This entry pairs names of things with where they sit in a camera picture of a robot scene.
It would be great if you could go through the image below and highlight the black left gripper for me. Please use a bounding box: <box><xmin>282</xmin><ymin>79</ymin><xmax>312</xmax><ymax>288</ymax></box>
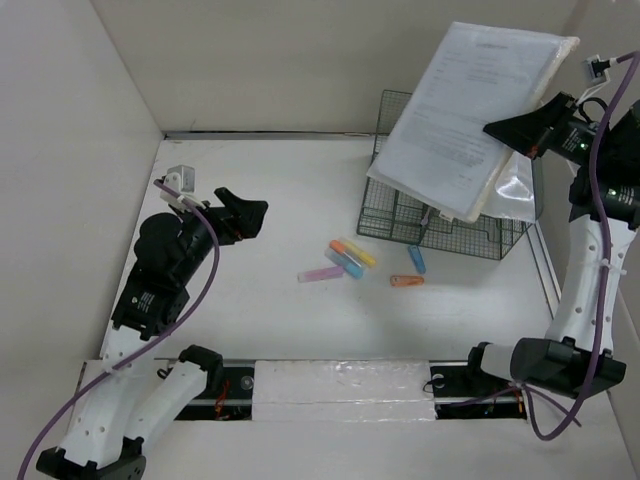
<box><xmin>172</xmin><ymin>187</ymin><xmax>267</xmax><ymax>284</ymax></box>

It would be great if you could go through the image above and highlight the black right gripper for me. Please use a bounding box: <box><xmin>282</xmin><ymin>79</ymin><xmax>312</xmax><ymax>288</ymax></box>
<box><xmin>486</xmin><ymin>89</ymin><xmax>617</xmax><ymax>168</ymax></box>

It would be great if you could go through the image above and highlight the clear pouch with purple zipper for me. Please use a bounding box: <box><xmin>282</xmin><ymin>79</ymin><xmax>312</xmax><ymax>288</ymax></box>
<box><xmin>419</xmin><ymin>149</ymin><xmax>536</xmax><ymax>231</ymax></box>

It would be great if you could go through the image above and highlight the clear mesh document pouch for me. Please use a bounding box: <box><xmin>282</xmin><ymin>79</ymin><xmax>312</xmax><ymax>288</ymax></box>
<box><xmin>367</xmin><ymin>22</ymin><xmax>580</xmax><ymax>222</ymax></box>

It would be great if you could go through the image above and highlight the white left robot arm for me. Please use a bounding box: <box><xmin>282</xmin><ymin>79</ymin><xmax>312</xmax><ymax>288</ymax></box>
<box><xmin>36</xmin><ymin>181</ymin><xmax>268</xmax><ymax>479</ymax></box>

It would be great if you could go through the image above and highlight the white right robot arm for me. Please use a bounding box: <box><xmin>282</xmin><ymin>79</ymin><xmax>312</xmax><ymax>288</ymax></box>
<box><xmin>462</xmin><ymin>92</ymin><xmax>639</xmax><ymax>399</ymax></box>

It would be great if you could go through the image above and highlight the orange highlighter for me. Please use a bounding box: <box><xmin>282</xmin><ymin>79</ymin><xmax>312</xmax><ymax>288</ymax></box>
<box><xmin>329</xmin><ymin>240</ymin><xmax>366</xmax><ymax>268</ymax></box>

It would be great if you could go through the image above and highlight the pink highlighter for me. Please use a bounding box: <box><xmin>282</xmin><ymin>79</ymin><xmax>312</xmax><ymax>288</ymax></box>
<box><xmin>297</xmin><ymin>266</ymin><xmax>345</xmax><ymax>283</ymax></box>

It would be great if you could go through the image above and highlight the yellow highlighter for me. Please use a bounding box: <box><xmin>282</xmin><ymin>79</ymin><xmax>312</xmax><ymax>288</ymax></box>
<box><xmin>340</xmin><ymin>238</ymin><xmax>377</xmax><ymax>268</ymax></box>

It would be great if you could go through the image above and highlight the blue highlighter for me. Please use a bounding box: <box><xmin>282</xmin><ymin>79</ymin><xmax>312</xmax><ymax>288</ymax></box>
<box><xmin>325</xmin><ymin>248</ymin><xmax>364</xmax><ymax>280</ymax></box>

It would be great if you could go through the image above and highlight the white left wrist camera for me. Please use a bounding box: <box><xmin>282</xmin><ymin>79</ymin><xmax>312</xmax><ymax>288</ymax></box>
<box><xmin>162</xmin><ymin>165</ymin><xmax>195</xmax><ymax>201</ymax></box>

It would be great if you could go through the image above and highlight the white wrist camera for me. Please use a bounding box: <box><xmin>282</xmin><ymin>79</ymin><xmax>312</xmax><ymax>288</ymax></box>
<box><xmin>583</xmin><ymin>55</ymin><xmax>617</xmax><ymax>87</ymax></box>
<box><xmin>162</xmin><ymin>165</ymin><xmax>195</xmax><ymax>201</ymax></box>

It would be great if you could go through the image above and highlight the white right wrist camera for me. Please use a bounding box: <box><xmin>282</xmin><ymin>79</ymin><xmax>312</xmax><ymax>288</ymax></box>
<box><xmin>583</xmin><ymin>55</ymin><xmax>617</xmax><ymax>87</ymax></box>

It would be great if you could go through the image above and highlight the green wire desk organizer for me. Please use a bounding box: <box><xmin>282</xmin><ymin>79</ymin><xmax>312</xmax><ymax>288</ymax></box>
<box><xmin>356</xmin><ymin>90</ymin><xmax>544</xmax><ymax>260</ymax></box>

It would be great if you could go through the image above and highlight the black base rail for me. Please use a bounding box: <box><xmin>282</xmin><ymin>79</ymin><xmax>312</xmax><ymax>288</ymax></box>
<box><xmin>159</xmin><ymin>357</ymin><xmax>529</xmax><ymax>422</ymax></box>

